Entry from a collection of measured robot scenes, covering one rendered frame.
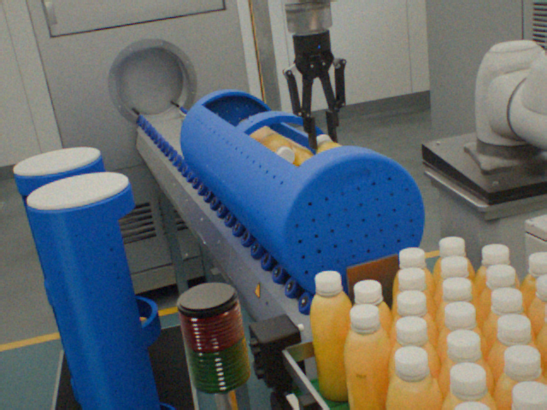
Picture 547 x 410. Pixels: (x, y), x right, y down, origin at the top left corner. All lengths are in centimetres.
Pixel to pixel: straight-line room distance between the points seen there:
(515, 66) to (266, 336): 84
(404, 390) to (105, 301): 126
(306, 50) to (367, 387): 69
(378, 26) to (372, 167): 546
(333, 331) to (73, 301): 108
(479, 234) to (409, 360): 85
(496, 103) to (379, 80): 513
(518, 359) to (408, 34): 602
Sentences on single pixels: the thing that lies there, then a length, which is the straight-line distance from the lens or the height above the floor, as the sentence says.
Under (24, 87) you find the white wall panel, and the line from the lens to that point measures 638.
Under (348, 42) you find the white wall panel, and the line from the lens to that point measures 660.
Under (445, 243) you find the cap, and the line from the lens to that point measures 116.
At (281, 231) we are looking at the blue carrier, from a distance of 122.
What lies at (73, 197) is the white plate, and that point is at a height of 104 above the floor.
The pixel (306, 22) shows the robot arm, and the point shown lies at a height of 144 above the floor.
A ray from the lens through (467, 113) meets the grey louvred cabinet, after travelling 404.
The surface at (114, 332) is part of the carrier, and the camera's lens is 204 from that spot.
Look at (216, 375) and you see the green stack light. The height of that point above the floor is 118.
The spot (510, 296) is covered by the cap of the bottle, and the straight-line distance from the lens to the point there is 100.
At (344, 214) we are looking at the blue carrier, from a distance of 124.
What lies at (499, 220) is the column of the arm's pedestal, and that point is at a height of 95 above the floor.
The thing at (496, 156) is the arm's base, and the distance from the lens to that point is 170.
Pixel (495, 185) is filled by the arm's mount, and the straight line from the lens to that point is 162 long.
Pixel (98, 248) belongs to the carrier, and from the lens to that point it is 194.
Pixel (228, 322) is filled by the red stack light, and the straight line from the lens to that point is 71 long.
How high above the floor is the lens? 158
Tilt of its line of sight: 20 degrees down
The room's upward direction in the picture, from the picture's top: 8 degrees counter-clockwise
